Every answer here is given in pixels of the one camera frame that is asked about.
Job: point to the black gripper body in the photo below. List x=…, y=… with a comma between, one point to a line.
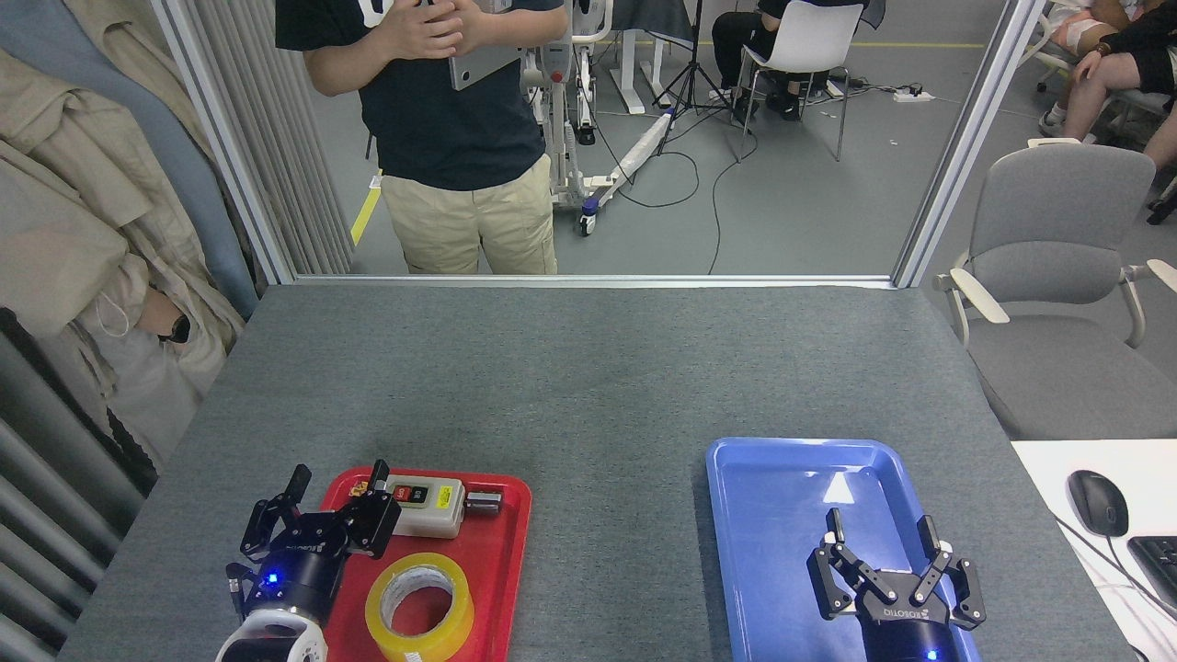
x=906, y=634
x=299, y=575

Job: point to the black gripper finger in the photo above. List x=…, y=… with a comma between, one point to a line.
x=961, y=588
x=841, y=575
x=372, y=524
x=267, y=529

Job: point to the yellow tape roll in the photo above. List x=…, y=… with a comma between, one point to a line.
x=464, y=611

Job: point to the silver tablet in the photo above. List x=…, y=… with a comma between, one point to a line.
x=483, y=69

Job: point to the standing person's left forearm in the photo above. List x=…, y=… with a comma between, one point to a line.
x=529, y=26

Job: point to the standing person's right forearm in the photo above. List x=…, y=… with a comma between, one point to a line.
x=345, y=69

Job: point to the standing person's right hand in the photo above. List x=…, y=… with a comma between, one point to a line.
x=418, y=32

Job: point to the standing person's left hand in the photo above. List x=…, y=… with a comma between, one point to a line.
x=476, y=26

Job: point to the orange push button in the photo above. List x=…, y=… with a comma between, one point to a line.
x=361, y=488

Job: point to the blue plastic tray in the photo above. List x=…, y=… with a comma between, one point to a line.
x=782, y=515

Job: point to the white desk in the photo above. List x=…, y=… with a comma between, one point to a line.
x=1048, y=478

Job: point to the red plastic tray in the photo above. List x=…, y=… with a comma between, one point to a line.
x=501, y=588

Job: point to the black computer mouse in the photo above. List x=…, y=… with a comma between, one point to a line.
x=1099, y=504

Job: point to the black keyboard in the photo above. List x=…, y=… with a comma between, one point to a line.
x=1160, y=570

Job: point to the black watch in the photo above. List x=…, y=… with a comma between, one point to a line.
x=177, y=329

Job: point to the dark grey ribbed panel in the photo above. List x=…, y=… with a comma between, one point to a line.
x=46, y=515

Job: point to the beige coat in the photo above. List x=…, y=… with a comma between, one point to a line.
x=64, y=230

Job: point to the grey armchair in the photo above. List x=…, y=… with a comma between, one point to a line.
x=1057, y=239

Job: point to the grey slatted panel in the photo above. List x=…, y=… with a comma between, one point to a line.
x=285, y=138

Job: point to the standing person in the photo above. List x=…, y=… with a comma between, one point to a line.
x=460, y=129

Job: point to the black chair caster base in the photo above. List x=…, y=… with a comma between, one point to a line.
x=1163, y=210

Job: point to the white stand on wheels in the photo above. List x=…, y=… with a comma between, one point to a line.
x=563, y=138

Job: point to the white power strip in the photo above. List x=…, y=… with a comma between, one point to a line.
x=914, y=94

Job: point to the black tripod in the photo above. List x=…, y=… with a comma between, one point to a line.
x=691, y=64

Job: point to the seated person black shorts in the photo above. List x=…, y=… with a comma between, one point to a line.
x=1117, y=78

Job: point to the white chair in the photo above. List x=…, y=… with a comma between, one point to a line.
x=809, y=37

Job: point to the seated person in black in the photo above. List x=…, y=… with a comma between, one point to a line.
x=736, y=37

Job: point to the seated person pink shorts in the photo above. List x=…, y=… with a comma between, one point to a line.
x=1085, y=28

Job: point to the beige switch box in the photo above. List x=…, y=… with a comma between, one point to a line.
x=437, y=522

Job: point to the silver horizontal rail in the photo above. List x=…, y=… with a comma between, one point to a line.
x=598, y=280

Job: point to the silver post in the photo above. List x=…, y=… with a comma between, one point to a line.
x=230, y=156
x=965, y=138

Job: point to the white desk frame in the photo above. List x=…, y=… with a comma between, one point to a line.
x=633, y=74

